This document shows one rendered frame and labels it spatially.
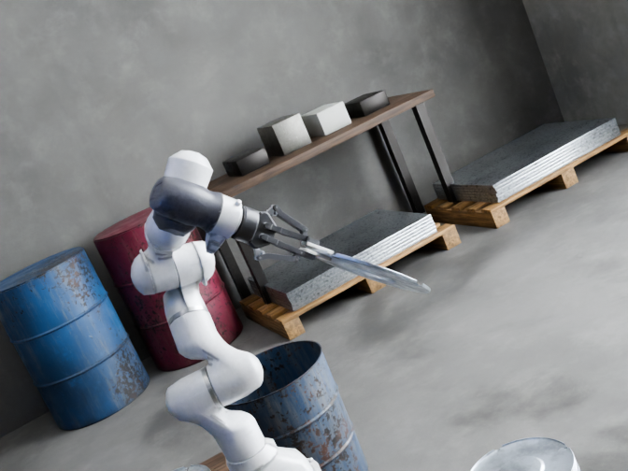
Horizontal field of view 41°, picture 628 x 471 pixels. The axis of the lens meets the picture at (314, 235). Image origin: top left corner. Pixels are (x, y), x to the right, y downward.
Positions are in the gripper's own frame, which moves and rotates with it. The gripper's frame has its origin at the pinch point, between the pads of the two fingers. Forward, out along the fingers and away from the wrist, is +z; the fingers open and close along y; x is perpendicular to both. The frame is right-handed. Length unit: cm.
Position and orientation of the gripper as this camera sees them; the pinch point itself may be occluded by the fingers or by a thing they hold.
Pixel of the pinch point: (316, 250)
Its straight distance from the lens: 186.0
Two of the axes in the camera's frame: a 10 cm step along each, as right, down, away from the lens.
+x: -4.4, -0.4, 9.0
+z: 8.5, 3.2, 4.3
